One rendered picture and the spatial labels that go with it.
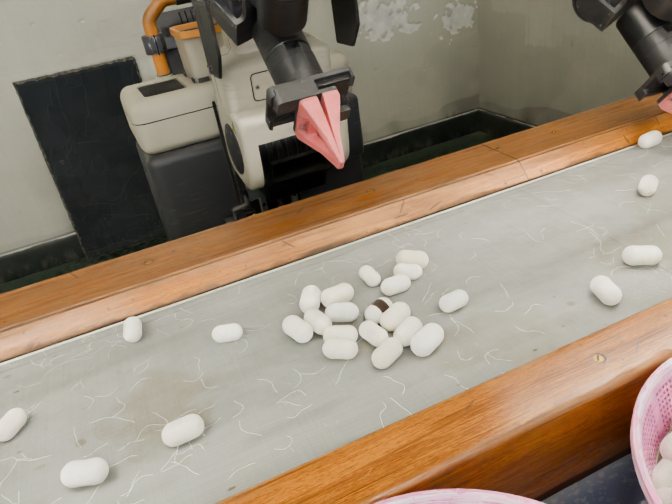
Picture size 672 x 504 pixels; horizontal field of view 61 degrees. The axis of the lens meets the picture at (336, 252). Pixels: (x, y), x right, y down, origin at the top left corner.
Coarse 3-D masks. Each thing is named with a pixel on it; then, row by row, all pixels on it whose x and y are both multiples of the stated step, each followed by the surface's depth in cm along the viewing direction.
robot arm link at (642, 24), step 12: (636, 0) 77; (624, 12) 78; (636, 12) 77; (648, 12) 76; (624, 24) 79; (636, 24) 77; (648, 24) 76; (660, 24) 76; (624, 36) 80; (636, 36) 78
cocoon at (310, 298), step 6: (306, 288) 59; (312, 288) 59; (318, 288) 60; (306, 294) 58; (312, 294) 58; (318, 294) 59; (300, 300) 58; (306, 300) 58; (312, 300) 58; (318, 300) 58; (300, 306) 58; (306, 306) 58; (312, 306) 58; (318, 306) 58
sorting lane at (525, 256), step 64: (512, 192) 76; (576, 192) 73; (320, 256) 69; (384, 256) 67; (448, 256) 65; (512, 256) 63; (576, 256) 61; (192, 320) 61; (256, 320) 59; (448, 320) 55; (512, 320) 53; (576, 320) 52; (0, 384) 56; (64, 384) 55; (128, 384) 53; (192, 384) 52; (256, 384) 51; (320, 384) 50; (384, 384) 49; (448, 384) 47; (0, 448) 49; (64, 448) 48; (128, 448) 46; (192, 448) 46; (256, 448) 45; (320, 448) 44
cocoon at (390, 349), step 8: (384, 344) 50; (392, 344) 50; (400, 344) 50; (376, 352) 50; (384, 352) 49; (392, 352) 50; (400, 352) 50; (376, 360) 49; (384, 360) 49; (392, 360) 50; (384, 368) 50
